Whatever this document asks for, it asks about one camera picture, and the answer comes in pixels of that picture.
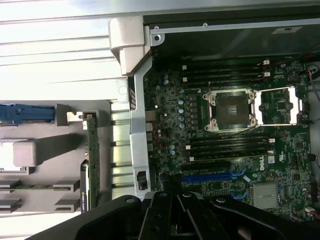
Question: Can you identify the open black PC case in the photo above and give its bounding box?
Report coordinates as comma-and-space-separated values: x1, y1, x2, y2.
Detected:
127, 13, 320, 201

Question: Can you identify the CPU socket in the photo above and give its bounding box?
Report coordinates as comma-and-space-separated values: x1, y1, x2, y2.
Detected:
202, 88, 258, 132

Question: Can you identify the green motherboard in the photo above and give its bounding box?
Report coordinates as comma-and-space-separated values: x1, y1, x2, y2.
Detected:
143, 56, 315, 222

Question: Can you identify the silver CPU chip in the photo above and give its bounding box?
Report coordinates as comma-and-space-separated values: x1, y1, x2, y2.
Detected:
0, 142, 16, 172

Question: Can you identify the blue expansion slot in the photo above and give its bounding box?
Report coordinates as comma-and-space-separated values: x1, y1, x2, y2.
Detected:
181, 174, 237, 183

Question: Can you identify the grey parts rack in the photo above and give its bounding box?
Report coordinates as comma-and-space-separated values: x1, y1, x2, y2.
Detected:
0, 99, 112, 218

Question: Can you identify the silver chipset heatsink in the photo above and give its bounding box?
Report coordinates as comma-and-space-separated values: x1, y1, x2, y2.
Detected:
252, 183, 281, 210

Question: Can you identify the grey plastic corner bracket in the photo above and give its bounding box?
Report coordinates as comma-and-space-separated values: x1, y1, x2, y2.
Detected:
108, 17, 152, 76

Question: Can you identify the metal socket cover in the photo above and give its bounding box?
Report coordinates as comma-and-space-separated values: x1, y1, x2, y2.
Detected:
253, 86, 307, 126

